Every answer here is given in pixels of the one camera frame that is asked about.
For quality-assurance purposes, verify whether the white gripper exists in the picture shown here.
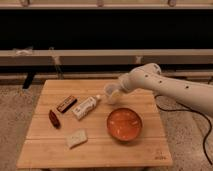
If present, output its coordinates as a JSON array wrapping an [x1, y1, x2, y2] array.
[[104, 73, 130, 104]]

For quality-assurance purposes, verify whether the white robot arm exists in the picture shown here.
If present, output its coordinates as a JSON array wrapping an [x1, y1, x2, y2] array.
[[104, 63, 213, 118]]

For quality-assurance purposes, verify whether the white bottle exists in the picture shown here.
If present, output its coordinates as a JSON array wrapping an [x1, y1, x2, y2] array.
[[72, 95, 101, 120]]

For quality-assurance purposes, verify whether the orange bowl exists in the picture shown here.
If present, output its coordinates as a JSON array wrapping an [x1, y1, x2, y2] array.
[[106, 108, 143, 142]]

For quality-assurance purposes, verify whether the brown chocolate bar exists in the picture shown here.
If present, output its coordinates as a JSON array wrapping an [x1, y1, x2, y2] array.
[[57, 95, 77, 113]]

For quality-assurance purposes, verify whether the wooden table board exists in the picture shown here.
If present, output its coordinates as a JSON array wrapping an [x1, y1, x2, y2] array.
[[17, 79, 172, 169]]

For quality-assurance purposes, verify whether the dark red sausage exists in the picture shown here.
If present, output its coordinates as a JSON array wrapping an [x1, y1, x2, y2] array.
[[49, 110, 61, 129]]

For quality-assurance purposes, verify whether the grey metal rail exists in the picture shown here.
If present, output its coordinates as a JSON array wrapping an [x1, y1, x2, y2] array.
[[0, 49, 213, 66]]

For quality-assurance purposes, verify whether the black cable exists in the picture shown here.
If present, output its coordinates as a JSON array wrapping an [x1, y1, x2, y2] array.
[[154, 94, 213, 167]]

